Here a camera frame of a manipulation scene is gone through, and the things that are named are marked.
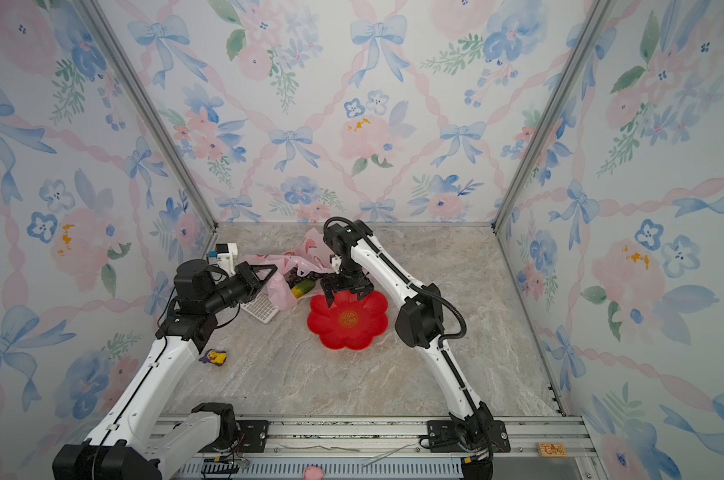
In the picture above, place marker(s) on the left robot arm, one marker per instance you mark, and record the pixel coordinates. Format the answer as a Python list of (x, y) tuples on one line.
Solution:
[(120, 446)]

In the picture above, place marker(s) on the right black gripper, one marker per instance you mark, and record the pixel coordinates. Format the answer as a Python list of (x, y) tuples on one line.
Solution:
[(362, 289)]

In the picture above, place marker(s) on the small yellow black object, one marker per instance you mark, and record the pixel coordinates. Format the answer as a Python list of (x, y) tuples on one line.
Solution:
[(214, 357)]

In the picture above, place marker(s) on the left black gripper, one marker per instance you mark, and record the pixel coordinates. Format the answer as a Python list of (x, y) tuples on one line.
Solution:
[(246, 274)]

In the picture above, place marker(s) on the dark grape bunch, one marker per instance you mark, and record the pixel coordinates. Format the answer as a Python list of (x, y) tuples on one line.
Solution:
[(295, 275)]

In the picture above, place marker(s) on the corner aluminium post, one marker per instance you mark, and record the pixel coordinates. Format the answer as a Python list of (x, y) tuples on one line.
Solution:
[(95, 19), (585, 41)]

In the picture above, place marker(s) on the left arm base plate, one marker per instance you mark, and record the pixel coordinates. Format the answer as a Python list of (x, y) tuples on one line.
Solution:
[(251, 436)]

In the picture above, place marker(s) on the small wooden tag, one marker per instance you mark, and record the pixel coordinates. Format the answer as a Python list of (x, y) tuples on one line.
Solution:
[(552, 450)]

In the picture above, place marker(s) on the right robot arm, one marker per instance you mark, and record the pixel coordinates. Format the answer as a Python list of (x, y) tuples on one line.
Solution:
[(426, 322)]

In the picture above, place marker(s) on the white calculator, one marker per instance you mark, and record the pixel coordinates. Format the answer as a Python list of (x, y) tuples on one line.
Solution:
[(261, 308)]

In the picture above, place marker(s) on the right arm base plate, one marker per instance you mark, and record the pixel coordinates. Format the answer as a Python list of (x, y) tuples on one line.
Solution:
[(446, 435)]

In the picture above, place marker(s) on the pink small object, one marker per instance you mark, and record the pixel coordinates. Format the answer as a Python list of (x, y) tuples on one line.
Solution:
[(313, 472)]

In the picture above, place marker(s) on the left corner aluminium post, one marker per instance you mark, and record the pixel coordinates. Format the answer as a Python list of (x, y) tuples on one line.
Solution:
[(95, 19)]

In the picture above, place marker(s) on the right corner aluminium post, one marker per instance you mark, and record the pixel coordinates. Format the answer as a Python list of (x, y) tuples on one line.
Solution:
[(585, 41)]

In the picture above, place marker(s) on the pink plastic bag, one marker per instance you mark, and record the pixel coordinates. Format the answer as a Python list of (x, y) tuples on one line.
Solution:
[(311, 259)]

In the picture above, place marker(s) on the red flower-shaped plate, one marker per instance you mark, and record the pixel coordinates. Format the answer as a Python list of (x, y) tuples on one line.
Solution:
[(349, 323)]

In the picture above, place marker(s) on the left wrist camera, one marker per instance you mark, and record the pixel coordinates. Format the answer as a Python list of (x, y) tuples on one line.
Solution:
[(224, 256)]

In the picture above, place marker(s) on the aluminium front rail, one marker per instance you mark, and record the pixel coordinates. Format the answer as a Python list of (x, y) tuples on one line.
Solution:
[(385, 447)]

